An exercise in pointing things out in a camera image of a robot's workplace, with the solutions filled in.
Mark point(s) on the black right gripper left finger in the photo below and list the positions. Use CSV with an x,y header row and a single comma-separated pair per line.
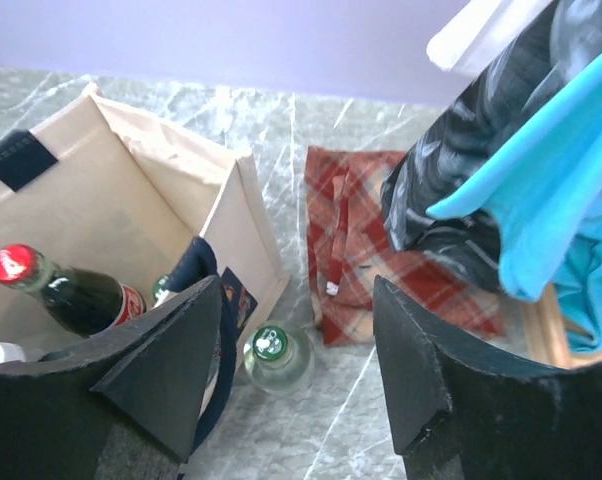
x,y
123,405

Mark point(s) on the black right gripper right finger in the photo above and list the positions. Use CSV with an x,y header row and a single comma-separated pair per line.
x,y
460,408

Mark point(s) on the cola bottle red cap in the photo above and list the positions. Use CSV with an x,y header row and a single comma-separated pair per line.
x,y
84,302

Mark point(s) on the clear green-capped glass bottle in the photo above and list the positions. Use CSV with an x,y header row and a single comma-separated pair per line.
x,y
279,358

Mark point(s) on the beige canvas tote bag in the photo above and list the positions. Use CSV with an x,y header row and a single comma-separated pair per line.
x,y
116,189

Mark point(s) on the wooden clothes rack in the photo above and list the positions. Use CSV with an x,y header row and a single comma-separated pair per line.
x,y
546,333

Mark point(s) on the Pocari bottle blue cap left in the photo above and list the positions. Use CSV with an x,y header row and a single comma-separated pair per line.
x,y
10,352

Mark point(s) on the red plaid folded cloth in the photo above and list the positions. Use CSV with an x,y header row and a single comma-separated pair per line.
x,y
347,248

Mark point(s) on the turquoise t-shirt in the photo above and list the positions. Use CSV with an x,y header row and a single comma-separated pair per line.
x,y
543,188

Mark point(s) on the white garment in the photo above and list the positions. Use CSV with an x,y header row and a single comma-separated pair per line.
x,y
474,37

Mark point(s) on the dark floral shirt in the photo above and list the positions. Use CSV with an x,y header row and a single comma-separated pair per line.
x,y
521,73

